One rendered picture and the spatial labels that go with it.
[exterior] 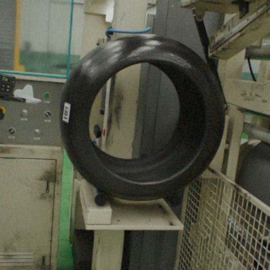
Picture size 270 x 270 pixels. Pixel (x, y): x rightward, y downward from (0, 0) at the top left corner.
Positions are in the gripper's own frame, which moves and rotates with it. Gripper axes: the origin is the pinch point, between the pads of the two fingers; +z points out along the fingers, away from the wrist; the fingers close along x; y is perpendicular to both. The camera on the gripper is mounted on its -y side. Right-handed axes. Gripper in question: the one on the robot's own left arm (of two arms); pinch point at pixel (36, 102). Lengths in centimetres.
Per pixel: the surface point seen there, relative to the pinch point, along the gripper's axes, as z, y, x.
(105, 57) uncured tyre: 18.9, 20.0, -11.2
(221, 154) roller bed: 84, -11, 21
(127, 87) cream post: 36.0, 10.4, 28.4
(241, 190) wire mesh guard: 72, -14, -22
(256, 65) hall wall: 578, 114, 906
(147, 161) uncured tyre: 49, -18, 16
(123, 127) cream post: 38.2, -7.6, 28.5
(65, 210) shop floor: 38, -117, 198
